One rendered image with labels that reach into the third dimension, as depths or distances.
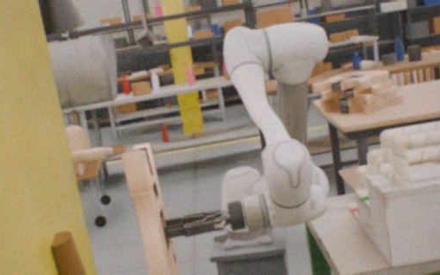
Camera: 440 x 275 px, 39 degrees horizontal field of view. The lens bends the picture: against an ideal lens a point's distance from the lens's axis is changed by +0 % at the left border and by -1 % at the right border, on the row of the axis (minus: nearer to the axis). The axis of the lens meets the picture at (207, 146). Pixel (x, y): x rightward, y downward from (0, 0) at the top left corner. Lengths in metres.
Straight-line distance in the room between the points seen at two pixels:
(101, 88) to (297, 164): 0.47
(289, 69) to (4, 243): 1.60
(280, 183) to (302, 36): 0.63
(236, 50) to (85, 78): 0.67
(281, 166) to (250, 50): 0.57
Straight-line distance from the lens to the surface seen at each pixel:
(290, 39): 1.93
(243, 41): 1.93
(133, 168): 1.43
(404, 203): 1.40
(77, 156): 1.54
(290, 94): 2.04
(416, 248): 1.45
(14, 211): 0.45
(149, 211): 1.48
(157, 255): 1.47
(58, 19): 1.56
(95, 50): 1.35
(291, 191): 1.47
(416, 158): 1.57
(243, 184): 2.25
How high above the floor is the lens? 1.51
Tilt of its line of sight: 11 degrees down
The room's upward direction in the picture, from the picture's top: 10 degrees counter-clockwise
